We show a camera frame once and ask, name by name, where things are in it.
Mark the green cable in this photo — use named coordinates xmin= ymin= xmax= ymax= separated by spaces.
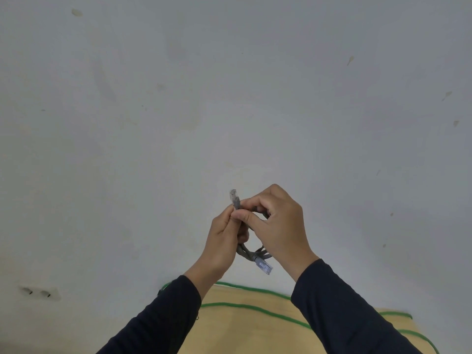
xmin=200 ymin=302 xmax=442 ymax=354

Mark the person's left forearm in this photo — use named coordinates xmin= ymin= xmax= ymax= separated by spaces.
xmin=97 ymin=259 xmax=222 ymax=354

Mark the person's left hand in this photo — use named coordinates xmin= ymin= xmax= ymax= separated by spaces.
xmin=201 ymin=208 xmax=251 ymax=274

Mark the white wall socket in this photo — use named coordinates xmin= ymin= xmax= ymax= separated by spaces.
xmin=18 ymin=285 xmax=62 ymax=303

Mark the grey network cable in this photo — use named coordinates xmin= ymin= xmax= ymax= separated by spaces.
xmin=229 ymin=189 xmax=276 ymax=276

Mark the person's right forearm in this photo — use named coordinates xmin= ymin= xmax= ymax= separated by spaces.
xmin=291 ymin=259 xmax=423 ymax=354

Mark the person's right hand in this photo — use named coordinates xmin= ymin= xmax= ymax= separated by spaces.
xmin=232 ymin=184 xmax=320 ymax=283

